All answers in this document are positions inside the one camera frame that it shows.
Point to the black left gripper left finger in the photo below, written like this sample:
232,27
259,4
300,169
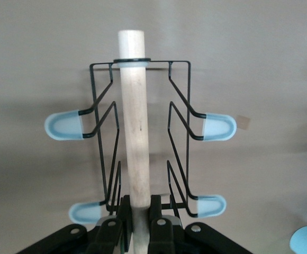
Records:
111,235

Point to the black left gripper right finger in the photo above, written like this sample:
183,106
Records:
166,235

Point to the small translucent tape piece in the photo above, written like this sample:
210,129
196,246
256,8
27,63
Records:
244,123

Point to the brown table cover sheet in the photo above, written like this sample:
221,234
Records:
37,53

